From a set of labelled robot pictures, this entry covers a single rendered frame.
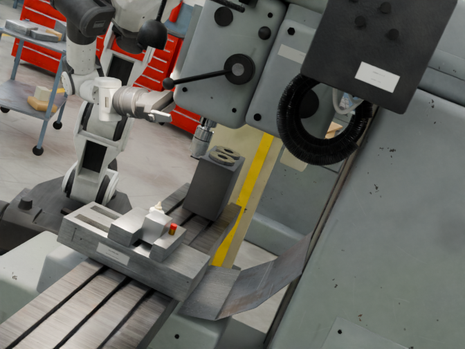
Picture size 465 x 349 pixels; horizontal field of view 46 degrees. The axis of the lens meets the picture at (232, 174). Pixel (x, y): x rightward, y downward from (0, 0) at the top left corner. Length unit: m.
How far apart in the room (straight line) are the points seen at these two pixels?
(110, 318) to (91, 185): 1.14
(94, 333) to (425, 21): 0.83
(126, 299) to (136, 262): 0.10
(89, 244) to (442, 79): 0.89
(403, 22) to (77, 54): 1.09
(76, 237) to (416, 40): 0.88
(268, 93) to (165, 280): 0.50
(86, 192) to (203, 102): 1.09
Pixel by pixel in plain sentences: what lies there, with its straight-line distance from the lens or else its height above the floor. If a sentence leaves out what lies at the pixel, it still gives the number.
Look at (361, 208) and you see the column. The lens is 1.18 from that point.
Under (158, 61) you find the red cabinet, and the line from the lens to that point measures 6.35.
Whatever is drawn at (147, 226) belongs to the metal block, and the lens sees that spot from 1.34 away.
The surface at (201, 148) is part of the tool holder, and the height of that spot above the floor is 1.22.
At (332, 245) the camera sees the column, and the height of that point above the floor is 1.20.
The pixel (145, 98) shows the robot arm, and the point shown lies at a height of 1.26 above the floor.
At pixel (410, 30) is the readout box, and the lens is 1.00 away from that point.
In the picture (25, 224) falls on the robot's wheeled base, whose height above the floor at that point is 0.58.
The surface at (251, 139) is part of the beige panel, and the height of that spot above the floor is 0.90.
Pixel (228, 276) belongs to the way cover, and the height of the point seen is 0.86.
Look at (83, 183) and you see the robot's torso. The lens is 2.28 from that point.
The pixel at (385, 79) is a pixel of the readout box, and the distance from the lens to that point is 1.00.
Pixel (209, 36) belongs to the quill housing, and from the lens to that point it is 1.31.
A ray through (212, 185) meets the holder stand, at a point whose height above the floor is 1.03.
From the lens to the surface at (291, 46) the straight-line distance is 1.25.
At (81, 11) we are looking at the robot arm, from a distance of 1.67.
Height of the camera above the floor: 1.59
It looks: 17 degrees down
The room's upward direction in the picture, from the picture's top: 21 degrees clockwise
